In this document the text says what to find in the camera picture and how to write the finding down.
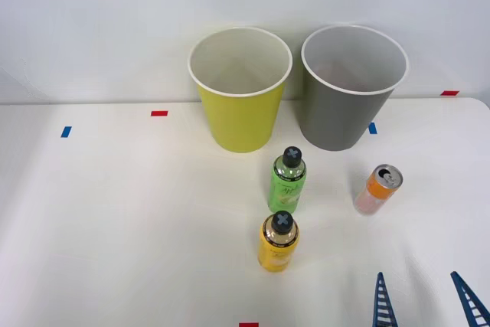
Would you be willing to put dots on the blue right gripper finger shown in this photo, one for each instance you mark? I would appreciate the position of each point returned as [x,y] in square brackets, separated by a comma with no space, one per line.
[384,304]
[474,306]

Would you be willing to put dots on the orange drink can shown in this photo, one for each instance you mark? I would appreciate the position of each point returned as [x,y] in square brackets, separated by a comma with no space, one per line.
[377,191]

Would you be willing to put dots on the yellow label plastic bottle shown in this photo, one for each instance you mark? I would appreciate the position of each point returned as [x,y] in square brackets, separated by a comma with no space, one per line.
[276,252]

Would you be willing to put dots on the green label plastic bottle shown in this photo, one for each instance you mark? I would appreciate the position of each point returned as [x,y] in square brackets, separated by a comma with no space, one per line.
[286,191]

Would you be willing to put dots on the grey plastic waste bin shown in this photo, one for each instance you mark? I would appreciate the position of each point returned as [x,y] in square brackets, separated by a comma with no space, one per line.
[337,116]

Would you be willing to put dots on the yellow-green plastic waste bin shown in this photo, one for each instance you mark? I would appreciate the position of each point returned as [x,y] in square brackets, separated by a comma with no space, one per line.
[241,120]

